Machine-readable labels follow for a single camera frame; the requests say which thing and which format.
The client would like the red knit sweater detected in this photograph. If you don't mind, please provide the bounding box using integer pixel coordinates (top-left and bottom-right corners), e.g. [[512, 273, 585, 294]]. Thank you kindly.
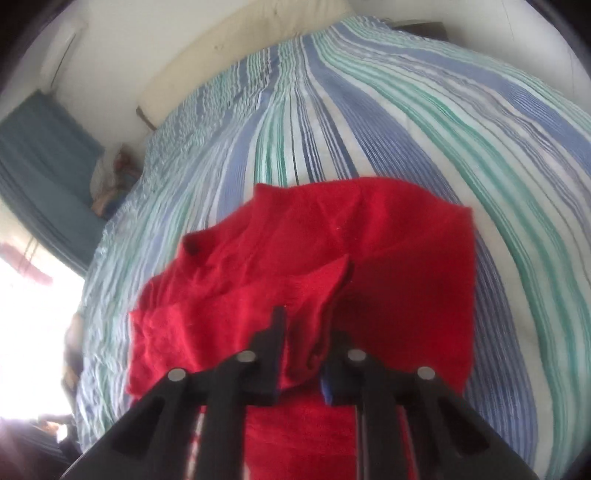
[[127, 178, 476, 479]]

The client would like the pile of clothes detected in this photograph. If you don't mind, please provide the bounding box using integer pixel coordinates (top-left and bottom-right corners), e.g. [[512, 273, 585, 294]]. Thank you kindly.
[[89, 144, 142, 221]]

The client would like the teal window curtain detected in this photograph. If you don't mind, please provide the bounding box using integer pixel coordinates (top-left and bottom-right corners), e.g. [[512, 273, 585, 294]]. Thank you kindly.
[[1, 91, 105, 276]]

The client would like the striped blue green bedspread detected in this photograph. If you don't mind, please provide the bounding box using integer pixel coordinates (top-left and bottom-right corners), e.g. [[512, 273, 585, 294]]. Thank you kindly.
[[75, 17, 590, 479]]

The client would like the dark bedside table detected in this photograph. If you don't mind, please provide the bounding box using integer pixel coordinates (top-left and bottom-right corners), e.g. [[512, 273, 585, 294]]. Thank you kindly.
[[392, 21, 449, 41]]

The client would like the cream padded headboard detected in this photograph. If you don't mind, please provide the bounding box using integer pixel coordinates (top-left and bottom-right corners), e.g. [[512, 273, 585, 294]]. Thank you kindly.
[[136, 0, 353, 130]]

